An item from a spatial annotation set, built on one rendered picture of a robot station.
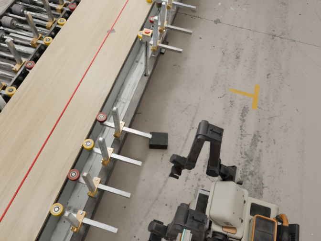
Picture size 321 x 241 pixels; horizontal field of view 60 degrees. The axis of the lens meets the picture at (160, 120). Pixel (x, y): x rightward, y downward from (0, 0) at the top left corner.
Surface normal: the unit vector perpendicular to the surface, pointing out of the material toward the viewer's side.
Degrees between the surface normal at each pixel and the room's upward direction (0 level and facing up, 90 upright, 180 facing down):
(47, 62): 0
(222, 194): 42
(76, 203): 0
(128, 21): 0
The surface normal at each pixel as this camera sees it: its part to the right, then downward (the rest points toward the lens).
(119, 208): 0.06, -0.51
